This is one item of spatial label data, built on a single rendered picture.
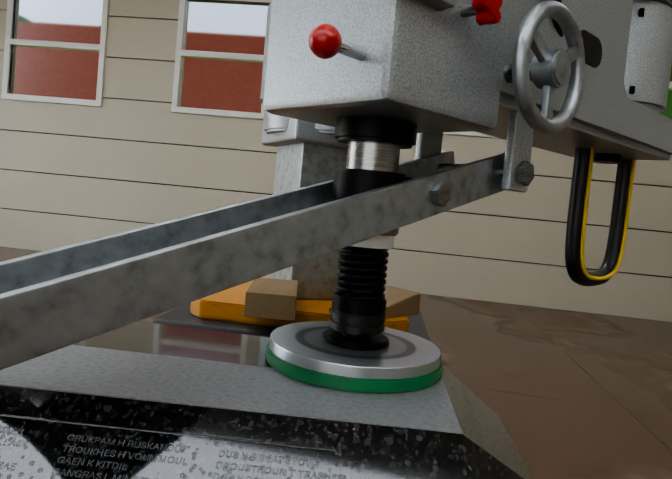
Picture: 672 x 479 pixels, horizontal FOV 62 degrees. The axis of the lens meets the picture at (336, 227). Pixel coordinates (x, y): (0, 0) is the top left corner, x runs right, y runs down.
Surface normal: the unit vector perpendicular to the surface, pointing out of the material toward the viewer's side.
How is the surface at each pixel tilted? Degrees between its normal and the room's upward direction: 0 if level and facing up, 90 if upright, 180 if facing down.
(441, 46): 90
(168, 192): 90
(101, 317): 90
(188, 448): 45
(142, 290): 90
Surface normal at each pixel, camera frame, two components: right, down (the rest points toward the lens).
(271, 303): 0.05, 0.06
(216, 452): 0.04, -0.67
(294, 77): -0.74, -0.04
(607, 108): 0.66, 0.10
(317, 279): 0.42, 0.09
